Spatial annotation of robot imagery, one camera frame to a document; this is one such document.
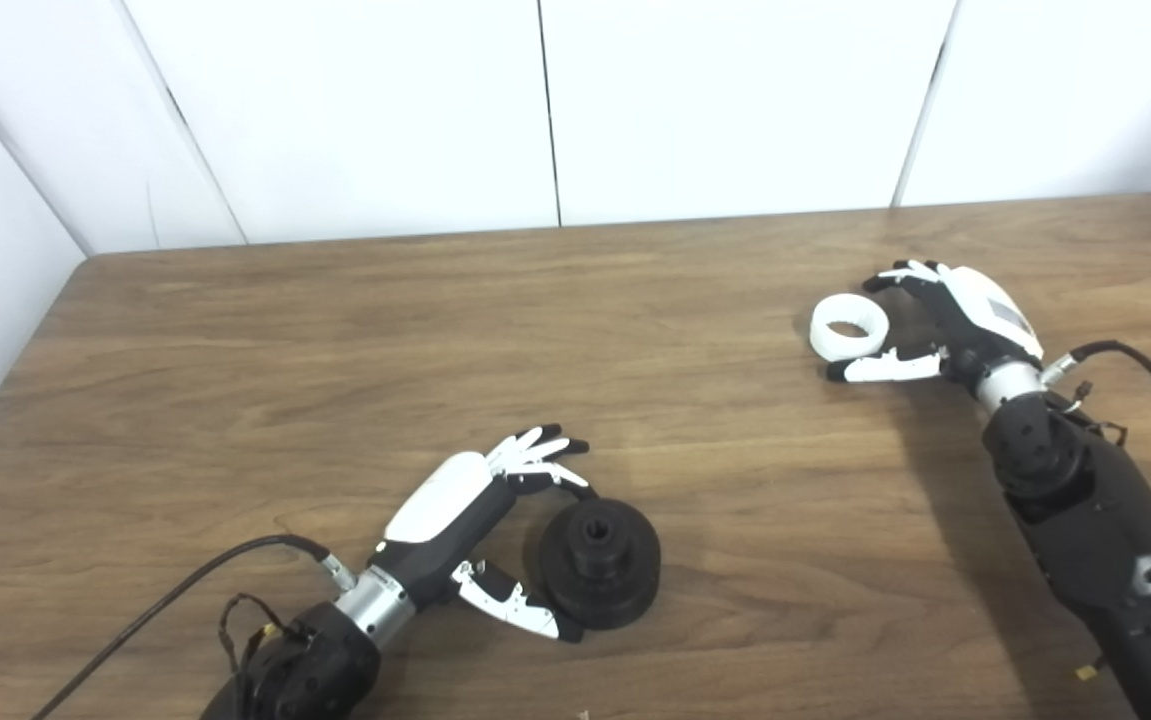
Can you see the round black part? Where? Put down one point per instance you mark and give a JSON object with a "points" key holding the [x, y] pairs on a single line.
{"points": [[615, 590]]}

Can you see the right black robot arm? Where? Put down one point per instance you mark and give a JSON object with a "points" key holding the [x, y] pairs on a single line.
{"points": [[1105, 530]]}

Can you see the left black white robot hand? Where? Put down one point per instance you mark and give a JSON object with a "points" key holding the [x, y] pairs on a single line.
{"points": [[445, 515]]}

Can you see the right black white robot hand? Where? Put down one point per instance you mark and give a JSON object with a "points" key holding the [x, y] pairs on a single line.
{"points": [[980, 315]]}

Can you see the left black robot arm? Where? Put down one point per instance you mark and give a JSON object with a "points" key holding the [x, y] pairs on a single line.
{"points": [[320, 665]]}

